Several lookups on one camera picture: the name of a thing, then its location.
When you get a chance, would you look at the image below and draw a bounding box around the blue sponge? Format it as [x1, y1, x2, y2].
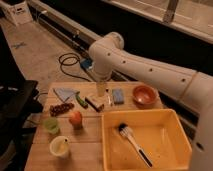
[112, 89, 124, 104]

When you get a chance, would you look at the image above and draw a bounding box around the bunch of dark grapes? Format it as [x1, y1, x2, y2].
[49, 103, 74, 116]

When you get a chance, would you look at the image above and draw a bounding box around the blue power box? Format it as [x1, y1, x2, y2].
[80, 59, 93, 70]

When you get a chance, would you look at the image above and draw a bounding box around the green plastic cup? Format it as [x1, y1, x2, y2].
[43, 117, 60, 134]

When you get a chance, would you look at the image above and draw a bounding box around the black chair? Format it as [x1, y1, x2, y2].
[0, 27, 43, 171]

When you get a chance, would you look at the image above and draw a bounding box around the green pepper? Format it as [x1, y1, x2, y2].
[75, 92, 88, 109]

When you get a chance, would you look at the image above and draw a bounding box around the brown bread slice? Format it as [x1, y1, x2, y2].
[85, 96, 104, 112]

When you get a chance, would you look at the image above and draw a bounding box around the yellow plastic tub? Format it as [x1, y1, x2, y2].
[102, 109, 192, 171]

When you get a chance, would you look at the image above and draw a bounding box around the black handled dish brush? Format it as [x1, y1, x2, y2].
[118, 123, 153, 168]

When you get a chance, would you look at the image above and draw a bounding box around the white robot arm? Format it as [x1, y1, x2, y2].
[89, 32, 213, 171]

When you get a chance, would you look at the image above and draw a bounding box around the silver fork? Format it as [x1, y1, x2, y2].
[105, 88, 113, 106]

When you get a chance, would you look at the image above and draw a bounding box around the light blue cloth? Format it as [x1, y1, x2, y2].
[53, 88, 78, 102]

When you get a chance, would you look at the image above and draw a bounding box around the orange bowl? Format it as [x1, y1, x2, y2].
[132, 85, 157, 105]

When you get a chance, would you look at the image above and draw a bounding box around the orange peach fruit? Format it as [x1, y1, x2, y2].
[69, 111, 82, 128]

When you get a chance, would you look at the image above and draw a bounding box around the black cable coil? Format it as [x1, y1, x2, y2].
[58, 52, 93, 83]

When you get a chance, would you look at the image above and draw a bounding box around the white cardboard box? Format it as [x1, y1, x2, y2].
[0, 0, 33, 26]

